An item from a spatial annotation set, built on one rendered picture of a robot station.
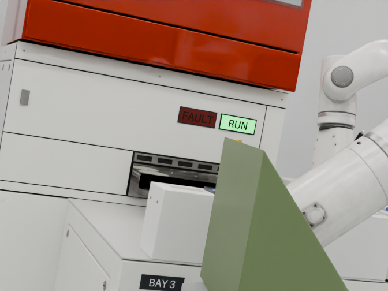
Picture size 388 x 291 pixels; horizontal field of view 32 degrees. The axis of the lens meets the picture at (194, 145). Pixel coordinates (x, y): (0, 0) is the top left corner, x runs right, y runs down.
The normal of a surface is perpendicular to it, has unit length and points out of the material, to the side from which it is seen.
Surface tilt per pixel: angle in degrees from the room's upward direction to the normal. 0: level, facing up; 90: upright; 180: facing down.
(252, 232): 90
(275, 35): 90
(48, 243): 90
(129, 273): 90
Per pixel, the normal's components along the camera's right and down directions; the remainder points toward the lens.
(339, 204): 0.09, -0.01
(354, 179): -0.05, -0.23
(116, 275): -0.93, -0.15
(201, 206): 0.33, 0.11
